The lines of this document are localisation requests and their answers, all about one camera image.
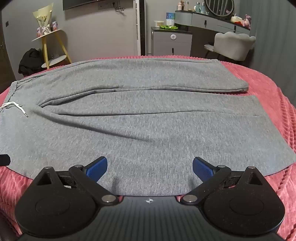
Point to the black wall television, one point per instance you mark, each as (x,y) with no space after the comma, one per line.
(78,4)

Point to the black cloth heap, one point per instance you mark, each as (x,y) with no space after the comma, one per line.
(31,61)

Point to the grey bedside cabinet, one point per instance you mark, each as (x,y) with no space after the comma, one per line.
(171,42)

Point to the wall power socket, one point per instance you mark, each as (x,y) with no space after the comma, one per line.
(106,5)

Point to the white round container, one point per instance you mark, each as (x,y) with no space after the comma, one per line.
(158,23)

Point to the blue and white box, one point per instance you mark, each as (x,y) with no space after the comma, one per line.
(170,19)

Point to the round black framed mirror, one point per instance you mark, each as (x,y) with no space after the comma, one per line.
(219,7)

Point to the beige cosmetic bottle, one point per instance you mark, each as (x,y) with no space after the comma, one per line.
(187,6)

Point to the yellow legged side table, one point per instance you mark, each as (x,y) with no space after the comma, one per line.
(46,46)

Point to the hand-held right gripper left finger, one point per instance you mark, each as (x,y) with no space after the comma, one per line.
(97,167)

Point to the grey pants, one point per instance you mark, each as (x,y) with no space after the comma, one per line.
(148,120)

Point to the white tower air conditioner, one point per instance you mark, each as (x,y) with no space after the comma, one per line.
(140,27)

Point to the pink plush toy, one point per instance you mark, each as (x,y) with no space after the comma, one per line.
(247,21)

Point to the cream wrapped flower bouquet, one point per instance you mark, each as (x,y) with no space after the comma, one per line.
(42,18)

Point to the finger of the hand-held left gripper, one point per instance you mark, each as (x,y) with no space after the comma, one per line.
(4,160)

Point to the pink cosmetic bottle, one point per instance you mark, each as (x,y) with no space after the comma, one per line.
(180,6)

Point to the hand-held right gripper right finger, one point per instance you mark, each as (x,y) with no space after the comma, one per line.
(203,169)

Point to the green leafy tray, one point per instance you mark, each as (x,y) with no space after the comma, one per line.
(168,27)

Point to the pink ribbed blanket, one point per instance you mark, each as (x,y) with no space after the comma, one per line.
(266,78)

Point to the grey dressing table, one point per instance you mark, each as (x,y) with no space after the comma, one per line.
(208,22)

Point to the teal cosmetic bottle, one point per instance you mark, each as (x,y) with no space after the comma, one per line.
(202,8)
(197,7)

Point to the grey shell back chair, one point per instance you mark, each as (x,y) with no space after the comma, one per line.
(233,45)

